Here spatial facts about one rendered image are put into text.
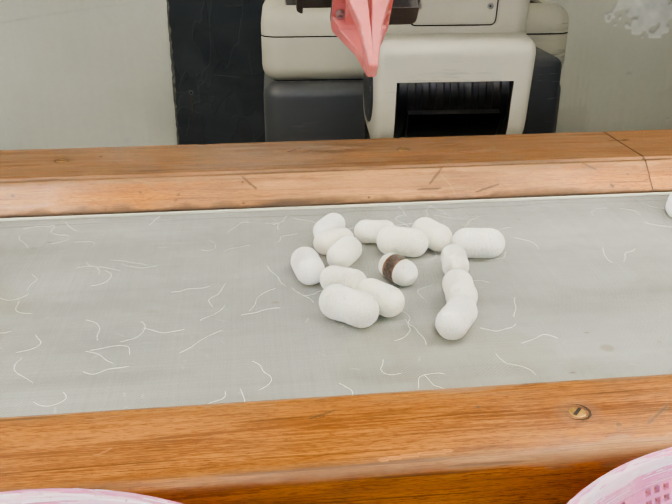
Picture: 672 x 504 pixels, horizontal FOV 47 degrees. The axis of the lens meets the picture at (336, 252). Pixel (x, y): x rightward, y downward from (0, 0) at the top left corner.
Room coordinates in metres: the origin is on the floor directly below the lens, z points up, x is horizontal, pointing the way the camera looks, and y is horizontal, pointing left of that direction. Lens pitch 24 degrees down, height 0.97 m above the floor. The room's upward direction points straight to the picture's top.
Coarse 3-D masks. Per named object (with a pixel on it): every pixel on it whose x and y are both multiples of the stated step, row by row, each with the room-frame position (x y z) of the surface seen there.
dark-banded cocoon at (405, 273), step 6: (384, 258) 0.46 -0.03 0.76; (402, 264) 0.45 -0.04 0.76; (408, 264) 0.45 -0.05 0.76; (414, 264) 0.45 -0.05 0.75; (396, 270) 0.45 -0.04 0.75; (402, 270) 0.44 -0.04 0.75; (408, 270) 0.44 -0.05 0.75; (414, 270) 0.45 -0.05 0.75; (396, 276) 0.44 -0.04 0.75; (402, 276) 0.44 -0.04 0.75; (408, 276) 0.44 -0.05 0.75; (414, 276) 0.44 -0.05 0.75; (396, 282) 0.45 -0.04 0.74; (402, 282) 0.44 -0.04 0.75; (408, 282) 0.44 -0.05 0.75
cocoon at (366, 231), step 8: (360, 224) 0.52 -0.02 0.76; (368, 224) 0.52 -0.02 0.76; (376, 224) 0.52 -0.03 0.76; (384, 224) 0.52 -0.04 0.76; (392, 224) 0.52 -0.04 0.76; (360, 232) 0.51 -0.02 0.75; (368, 232) 0.51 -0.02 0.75; (376, 232) 0.51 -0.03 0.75; (360, 240) 0.51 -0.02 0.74; (368, 240) 0.51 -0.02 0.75
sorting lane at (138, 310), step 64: (0, 256) 0.50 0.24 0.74; (64, 256) 0.50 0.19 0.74; (128, 256) 0.50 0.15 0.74; (192, 256) 0.50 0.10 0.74; (256, 256) 0.50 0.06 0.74; (320, 256) 0.50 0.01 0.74; (512, 256) 0.50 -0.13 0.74; (576, 256) 0.50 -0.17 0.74; (640, 256) 0.50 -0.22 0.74; (0, 320) 0.40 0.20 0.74; (64, 320) 0.40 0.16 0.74; (128, 320) 0.40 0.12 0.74; (192, 320) 0.40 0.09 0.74; (256, 320) 0.40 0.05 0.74; (320, 320) 0.40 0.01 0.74; (384, 320) 0.40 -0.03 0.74; (512, 320) 0.40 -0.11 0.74; (576, 320) 0.40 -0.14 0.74; (640, 320) 0.40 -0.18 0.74; (0, 384) 0.34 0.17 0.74; (64, 384) 0.34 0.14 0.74; (128, 384) 0.34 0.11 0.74; (192, 384) 0.34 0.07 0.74; (256, 384) 0.34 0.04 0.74; (320, 384) 0.34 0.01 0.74; (384, 384) 0.34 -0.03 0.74; (448, 384) 0.34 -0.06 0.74
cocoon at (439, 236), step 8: (416, 224) 0.52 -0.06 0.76; (424, 224) 0.51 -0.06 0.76; (432, 224) 0.51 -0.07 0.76; (440, 224) 0.51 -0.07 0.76; (424, 232) 0.51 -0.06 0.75; (432, 232) 0.50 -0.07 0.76; (440, 232) 0.50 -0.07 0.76; (448, 232) 0.50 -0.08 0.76; (432, 240) 0.50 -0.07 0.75; (440, 240) 0.50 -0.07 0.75; (448, 240) 0.50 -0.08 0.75; (432, 248) 0.50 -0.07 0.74; (440, 248) 0.50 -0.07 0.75
